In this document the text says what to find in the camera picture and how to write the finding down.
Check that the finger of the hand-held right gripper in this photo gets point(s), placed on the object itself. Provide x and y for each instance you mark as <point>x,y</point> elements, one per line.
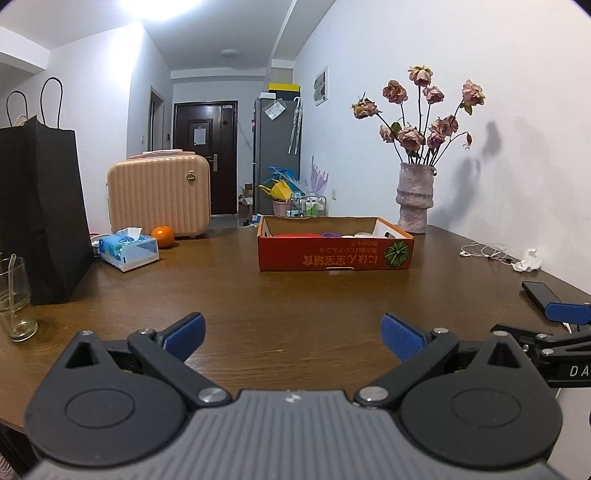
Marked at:
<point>570,314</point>
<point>545,341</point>

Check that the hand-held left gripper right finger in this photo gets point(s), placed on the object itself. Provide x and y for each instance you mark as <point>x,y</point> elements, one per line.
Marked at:
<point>401,336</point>

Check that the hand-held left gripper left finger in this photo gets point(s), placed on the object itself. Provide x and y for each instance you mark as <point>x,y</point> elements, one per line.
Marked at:
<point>184,333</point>

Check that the orange cardboard box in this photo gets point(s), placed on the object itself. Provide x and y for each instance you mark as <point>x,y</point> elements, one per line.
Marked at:
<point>332,256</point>

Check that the clear tape roll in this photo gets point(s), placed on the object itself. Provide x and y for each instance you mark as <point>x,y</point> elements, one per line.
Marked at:
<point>364,234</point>

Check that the black phone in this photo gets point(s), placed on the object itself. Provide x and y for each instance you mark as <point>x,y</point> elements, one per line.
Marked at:
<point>540,295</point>

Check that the crumpled white tissue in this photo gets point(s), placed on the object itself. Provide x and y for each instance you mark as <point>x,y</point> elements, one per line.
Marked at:
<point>528,261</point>

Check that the blue tissue box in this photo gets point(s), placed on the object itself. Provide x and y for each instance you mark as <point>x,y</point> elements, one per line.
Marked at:
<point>131,251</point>

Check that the orange fruit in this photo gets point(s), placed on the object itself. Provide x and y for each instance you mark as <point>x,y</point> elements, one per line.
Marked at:
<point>163,236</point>

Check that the white earphones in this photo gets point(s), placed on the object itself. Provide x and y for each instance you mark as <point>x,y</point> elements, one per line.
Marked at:
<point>489,251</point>

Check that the pink textured vase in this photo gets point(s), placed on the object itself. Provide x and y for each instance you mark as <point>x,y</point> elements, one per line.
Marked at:
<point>415,198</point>

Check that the pink ribbed suitcase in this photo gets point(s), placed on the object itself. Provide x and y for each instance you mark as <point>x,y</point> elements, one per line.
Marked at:
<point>159,194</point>

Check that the brown cardboard box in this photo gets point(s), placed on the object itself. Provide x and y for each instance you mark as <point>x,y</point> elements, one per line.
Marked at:
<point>246,203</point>

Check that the rolling storage cart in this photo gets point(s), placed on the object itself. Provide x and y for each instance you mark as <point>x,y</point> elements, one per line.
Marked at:
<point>311,206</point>

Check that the glass with straw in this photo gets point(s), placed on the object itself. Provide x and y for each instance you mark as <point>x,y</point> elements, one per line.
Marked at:
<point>16,304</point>

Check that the blue and yellow toys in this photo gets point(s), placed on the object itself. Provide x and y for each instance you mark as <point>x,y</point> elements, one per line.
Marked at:
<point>279,184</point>

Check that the dark brown entrance door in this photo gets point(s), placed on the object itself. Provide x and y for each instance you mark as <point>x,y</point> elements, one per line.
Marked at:
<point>205,157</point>

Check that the black paper bag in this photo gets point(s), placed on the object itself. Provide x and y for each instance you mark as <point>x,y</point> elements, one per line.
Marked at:
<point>41,207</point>

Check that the bunch of dried pink roses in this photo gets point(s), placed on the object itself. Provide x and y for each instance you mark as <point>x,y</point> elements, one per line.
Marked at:
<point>411,136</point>

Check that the grey refrigerator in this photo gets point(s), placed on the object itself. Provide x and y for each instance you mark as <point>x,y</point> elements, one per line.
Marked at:
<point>277,147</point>

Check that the interior side door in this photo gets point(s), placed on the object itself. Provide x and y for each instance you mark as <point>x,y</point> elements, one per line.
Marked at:
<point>156,120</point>

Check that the white hanging umbrellas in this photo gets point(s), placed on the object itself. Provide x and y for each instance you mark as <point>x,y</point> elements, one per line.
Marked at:
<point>295,124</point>

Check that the yellow box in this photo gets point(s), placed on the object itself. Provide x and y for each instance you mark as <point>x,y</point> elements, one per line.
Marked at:
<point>284,87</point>

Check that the ceiling lamp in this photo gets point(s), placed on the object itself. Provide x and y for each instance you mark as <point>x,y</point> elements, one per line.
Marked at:
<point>230,54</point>

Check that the purple wall decoration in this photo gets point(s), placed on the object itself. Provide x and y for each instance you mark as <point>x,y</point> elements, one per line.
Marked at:
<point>318,177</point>

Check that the wall picture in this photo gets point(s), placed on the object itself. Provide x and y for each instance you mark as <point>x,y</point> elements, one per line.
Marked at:
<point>320,86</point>

